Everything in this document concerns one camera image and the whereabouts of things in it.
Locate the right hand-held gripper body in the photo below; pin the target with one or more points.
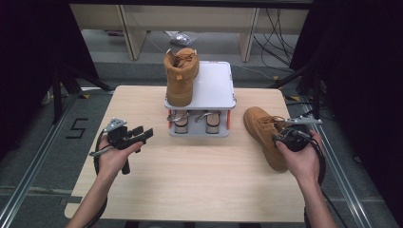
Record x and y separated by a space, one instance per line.
296 137

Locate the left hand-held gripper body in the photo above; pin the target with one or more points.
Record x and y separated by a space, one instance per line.
118 137

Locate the tan suede boot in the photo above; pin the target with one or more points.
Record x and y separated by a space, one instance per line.
180 82
259 126

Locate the grey two-tier shoe rack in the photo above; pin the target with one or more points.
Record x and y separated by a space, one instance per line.
214 85

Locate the person's left hand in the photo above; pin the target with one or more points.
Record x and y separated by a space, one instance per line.
112 161

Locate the person's right hand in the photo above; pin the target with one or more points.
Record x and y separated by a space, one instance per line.
304 164

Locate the black metal stand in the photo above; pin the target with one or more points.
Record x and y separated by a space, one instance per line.
316 95
57 95

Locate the dark curtain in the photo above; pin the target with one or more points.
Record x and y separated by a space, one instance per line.
28 63
364 79

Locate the clear plastic bag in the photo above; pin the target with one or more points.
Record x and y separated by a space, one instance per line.
183 39

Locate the light wooden desk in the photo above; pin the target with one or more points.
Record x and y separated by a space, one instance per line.
221 17

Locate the aluminium floor rail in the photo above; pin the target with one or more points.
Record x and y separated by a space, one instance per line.
34 161
342 177

